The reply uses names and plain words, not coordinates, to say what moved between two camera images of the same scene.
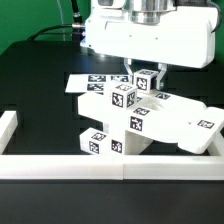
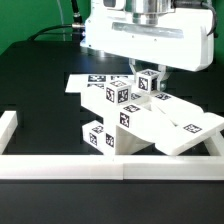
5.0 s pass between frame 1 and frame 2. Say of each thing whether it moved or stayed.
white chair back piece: moved
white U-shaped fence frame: stayed
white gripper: stayed
